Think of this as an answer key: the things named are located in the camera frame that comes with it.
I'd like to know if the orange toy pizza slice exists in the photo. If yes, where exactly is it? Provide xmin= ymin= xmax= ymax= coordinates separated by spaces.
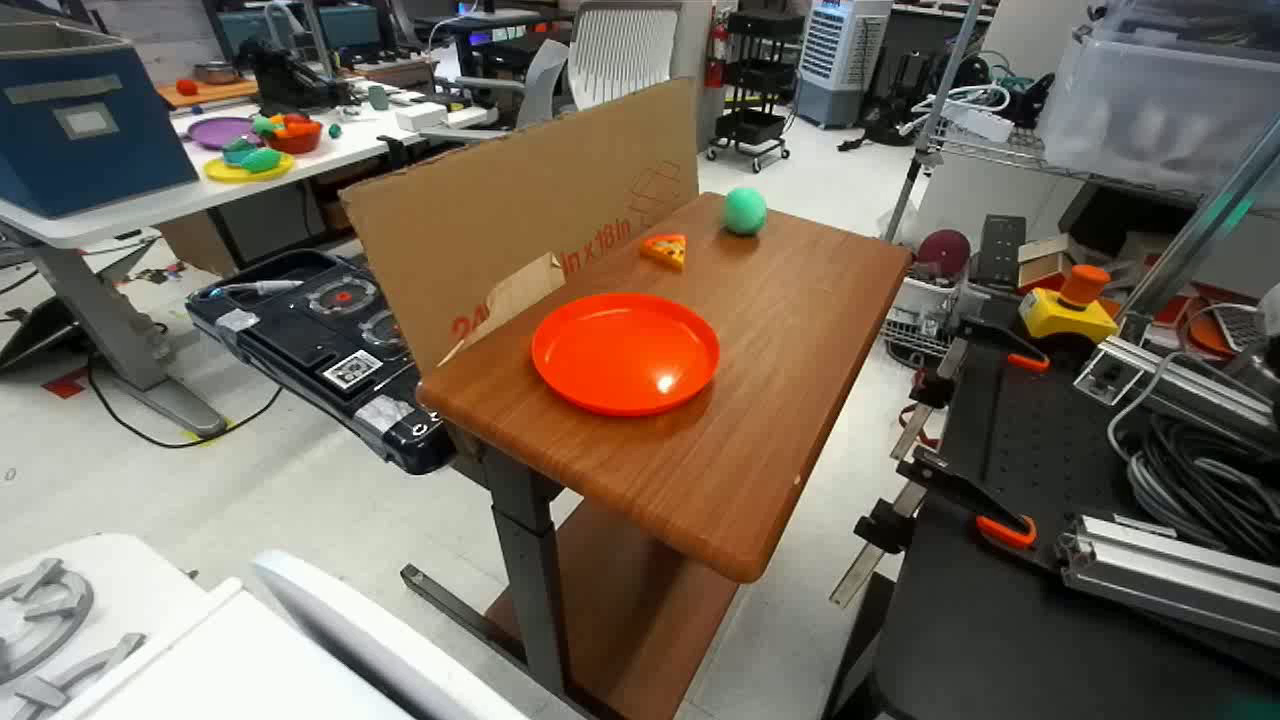
xmin=639 ymin=231 xmax=687 ymax=270

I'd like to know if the orange plastic plate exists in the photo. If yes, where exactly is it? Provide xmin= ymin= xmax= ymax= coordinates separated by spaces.
xmin=529 ymin=291 xmax=719 ymax=415

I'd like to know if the yellow plate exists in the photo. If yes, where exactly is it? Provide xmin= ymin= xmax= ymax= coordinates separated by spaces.
xmin=201 ymin=155 xmax=294 ymax=184

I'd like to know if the purple plate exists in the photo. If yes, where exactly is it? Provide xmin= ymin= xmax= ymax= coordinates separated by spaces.
xmin=189 ymin=117 xmax=258 ymax=150

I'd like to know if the wooden side table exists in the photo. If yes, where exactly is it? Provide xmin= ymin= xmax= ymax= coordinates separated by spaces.
xmin=422 ymin=197 xmax=908 ymax=720

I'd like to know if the green ball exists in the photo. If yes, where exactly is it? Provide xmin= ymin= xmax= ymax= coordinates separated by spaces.
xmin=719 ymin=189 xmax=768 ymax=235

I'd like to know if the brown cardboard sheet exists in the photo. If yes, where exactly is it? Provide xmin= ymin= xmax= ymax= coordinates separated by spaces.
xmin=338 ymin=80 xmax=700 ymax=371

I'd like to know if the white office chair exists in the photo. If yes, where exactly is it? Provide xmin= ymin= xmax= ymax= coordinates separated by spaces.
xmin=436 ymin=2 xmax=685 ymax=134

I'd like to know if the black orange clamp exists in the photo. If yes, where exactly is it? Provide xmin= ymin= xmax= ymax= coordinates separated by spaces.
xmin=897 ymin=454 xmax=1039 ymax=552

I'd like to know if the red toy bowl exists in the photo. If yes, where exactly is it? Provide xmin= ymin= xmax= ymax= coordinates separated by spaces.
xmin=266 ymin=110 xmax=324 ymax=155

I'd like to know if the white desk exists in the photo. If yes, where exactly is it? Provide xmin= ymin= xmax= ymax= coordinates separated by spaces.
xmin=0 ymin=80 xmax=443 ymax=441

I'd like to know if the blue storage box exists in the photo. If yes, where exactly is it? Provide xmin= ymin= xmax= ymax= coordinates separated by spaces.
xmin=0 ymin=18 xmax=197 ymax=214

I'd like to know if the clear plastic bin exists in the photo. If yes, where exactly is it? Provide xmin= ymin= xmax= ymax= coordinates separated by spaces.
xmin=1039 ymin=31 xmax=1280 ymax=193

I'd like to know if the black wire cart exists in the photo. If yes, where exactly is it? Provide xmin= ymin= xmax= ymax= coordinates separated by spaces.
xmin=702 ymin=13 xmax=805 ymax=171

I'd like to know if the aluminium extrusion rail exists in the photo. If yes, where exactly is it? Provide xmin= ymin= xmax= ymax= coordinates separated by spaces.
xmin=1059 ymin=515 xmax=1280 ymax=649

